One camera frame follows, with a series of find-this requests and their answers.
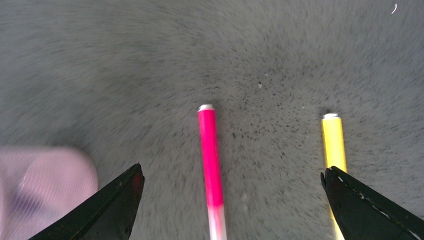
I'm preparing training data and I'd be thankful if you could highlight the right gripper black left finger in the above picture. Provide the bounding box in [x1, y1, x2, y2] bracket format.
[32, 163, 145, 240]

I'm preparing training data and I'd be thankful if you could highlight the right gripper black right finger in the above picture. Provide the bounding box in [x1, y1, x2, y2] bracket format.
[320, 166, 424, 240]

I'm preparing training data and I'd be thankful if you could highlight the pink marker pen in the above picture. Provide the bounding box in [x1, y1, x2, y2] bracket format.
[197, 104, 227, 240]

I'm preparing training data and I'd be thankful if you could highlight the pink mesh pen cup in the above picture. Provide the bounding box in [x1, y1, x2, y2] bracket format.
[0, 146, 99, 240]

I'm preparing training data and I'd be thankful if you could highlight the yellow marker pen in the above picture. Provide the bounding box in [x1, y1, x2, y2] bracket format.
[321, 112, 347, 172]

